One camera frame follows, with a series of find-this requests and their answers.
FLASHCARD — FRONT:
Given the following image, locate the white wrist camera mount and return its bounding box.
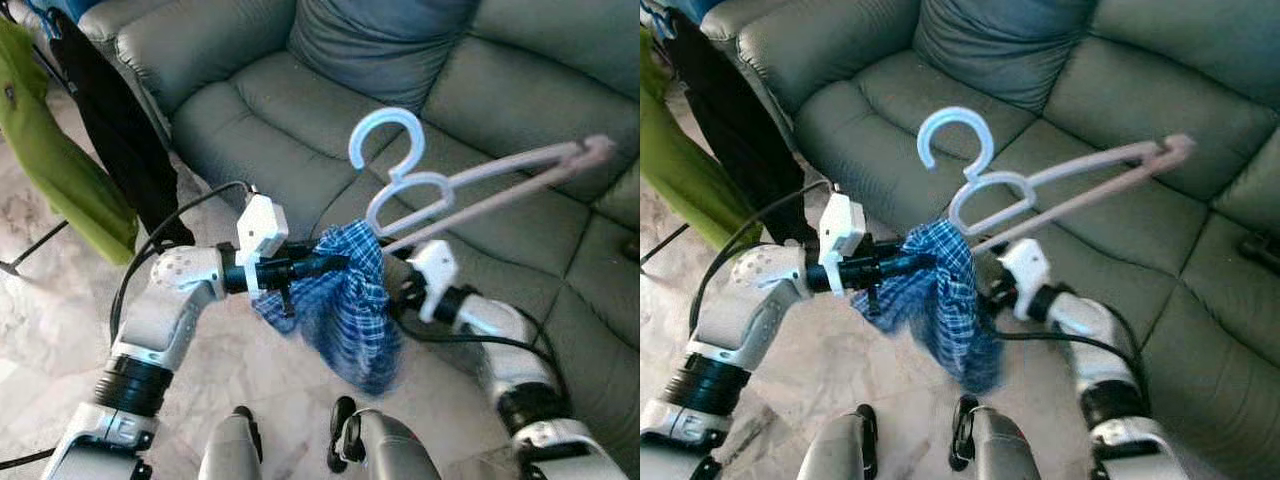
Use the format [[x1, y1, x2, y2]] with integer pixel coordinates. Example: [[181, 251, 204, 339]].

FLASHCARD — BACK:
[[236, 193, 291, 301], [815, 192, 869, 299], [405, 240, 461, 323], [998, 238, 1053, 321]]

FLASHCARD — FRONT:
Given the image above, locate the long black left wrist cable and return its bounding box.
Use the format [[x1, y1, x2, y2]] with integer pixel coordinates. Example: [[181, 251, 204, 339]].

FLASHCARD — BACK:
[[686, 180, 836, 341], [108, 180, 256, 346]]

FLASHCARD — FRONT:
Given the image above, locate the pale pink plastic hanger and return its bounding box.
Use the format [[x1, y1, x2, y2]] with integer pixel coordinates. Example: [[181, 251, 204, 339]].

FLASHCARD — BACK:
[[915, 105, 1196, 251], [348, 107, 618, 246]]

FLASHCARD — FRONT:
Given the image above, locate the blue fabric bag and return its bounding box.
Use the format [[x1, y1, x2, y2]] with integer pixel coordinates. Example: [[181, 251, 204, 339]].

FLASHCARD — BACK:
[[0, 0, 101, 23], [640, 0, 721, 21]]

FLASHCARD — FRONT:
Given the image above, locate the grey leather sofa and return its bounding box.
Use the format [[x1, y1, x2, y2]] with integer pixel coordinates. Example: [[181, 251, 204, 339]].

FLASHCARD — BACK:
[[75, 0, 640, 471], [700, 0, 1280, 480]]

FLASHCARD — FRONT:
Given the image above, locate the blue grey cushion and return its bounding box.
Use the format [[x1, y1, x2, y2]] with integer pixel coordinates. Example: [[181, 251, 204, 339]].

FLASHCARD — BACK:
[[912, 0, 1099, 113], [288, 0, 481, 113]]

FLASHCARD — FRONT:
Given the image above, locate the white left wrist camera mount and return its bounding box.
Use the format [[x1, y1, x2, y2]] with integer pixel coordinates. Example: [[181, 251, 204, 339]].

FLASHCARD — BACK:
[[236, 193, 291, 301], [815, 192, 869, 299]]

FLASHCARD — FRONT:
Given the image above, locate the blue plaid shirt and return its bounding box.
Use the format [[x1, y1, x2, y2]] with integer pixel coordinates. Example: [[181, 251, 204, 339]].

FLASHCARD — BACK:
[[850, 218, 1004, 393], [250, 220, 403, 396]]

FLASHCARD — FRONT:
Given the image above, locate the black garment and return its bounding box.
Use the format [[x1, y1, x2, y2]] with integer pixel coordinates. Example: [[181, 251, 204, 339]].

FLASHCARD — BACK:
[[665, 5, 816, 246], [45, 5, 196, 249]]

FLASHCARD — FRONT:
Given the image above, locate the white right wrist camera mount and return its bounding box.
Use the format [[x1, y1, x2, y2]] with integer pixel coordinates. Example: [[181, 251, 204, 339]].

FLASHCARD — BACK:
[[405, 240, 461, 323], [998, 238, 1053, 321]]

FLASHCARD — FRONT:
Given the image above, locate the silver robot left leg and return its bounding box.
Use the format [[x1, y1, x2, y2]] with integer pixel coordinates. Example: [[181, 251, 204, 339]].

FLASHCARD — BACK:
[[198, 405, 263, 480], [795, 405, 878, 480]]

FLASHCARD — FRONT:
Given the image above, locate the silver robot right leg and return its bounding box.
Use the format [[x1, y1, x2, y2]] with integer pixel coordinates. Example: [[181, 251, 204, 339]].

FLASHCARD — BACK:
[[948, 393, 1041, 480], [328, 395, 441, 480]]

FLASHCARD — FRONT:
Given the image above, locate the silver robot leg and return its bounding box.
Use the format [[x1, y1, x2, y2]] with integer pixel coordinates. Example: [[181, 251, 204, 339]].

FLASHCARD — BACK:
[[795, 405, 878, 480], [198, 405, 263, 480], [328, 395, 441, 480], [948, 393, 1041, 480]]

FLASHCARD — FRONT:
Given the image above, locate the lime green printed shirt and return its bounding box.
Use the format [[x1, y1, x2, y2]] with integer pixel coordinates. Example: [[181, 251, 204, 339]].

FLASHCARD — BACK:
[[0, 15, 139, 266], [640, 25, 761, 251]]

